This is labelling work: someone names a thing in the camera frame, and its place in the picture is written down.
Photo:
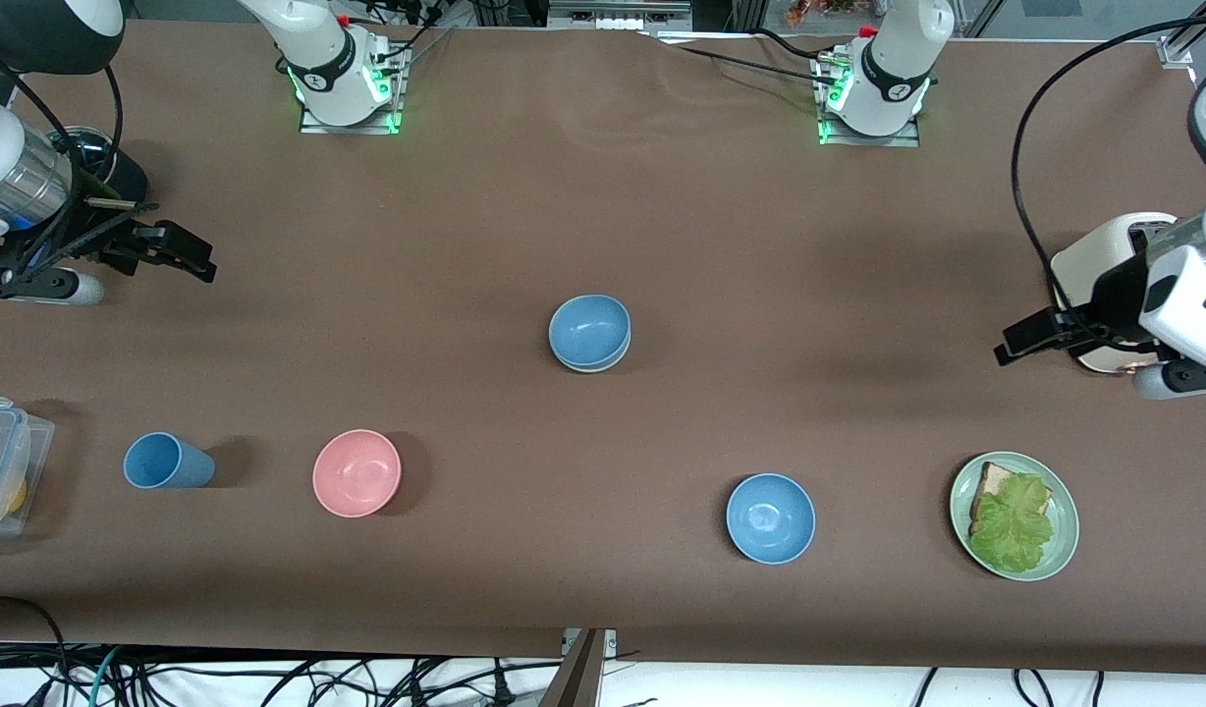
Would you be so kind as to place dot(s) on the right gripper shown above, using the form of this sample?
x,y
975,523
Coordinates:
x,y
84,243

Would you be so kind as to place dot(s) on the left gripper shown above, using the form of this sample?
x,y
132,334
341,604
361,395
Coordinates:
x,y
1111,312

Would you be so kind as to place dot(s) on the blue bowl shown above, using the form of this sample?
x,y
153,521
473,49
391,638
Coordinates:
x,y
588,329
770,517

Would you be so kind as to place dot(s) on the green bowl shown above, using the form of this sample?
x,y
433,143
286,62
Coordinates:
x,y
593,365

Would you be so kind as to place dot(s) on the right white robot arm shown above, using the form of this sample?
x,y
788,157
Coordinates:
x,y
318,59

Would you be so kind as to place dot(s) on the pink bowl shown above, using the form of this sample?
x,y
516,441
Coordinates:
x,y
357,473

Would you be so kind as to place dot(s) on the white rounded kitchen appliance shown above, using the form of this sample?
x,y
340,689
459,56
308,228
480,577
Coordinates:
x,y
1094,255

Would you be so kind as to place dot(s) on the toast bread slice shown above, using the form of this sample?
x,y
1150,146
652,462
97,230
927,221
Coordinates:
x,y
994,479

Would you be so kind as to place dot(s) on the green plate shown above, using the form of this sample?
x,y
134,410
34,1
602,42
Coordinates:
x,y
1067,525

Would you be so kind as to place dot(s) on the blue cup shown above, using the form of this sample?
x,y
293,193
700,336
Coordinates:
x,y
166,462

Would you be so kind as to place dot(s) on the green lettuce leaf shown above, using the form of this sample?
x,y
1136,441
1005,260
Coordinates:
x,y
1015,525

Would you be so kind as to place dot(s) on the clear plastic storage container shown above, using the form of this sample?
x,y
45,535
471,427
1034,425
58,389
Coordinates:
x,y
4,432

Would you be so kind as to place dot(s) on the brown table cover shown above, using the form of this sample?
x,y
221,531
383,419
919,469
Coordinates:
x,y
662,196

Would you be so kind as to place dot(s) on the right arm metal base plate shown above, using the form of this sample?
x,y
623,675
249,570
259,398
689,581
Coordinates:
x,y
353,128

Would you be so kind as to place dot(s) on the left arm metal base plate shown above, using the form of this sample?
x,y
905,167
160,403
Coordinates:
x,y
868,140

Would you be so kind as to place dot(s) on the metal corner bracket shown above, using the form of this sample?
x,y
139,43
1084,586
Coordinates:
x,y
1178,51

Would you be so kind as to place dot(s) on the metal table bracket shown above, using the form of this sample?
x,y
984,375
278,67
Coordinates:
x,y
578,673

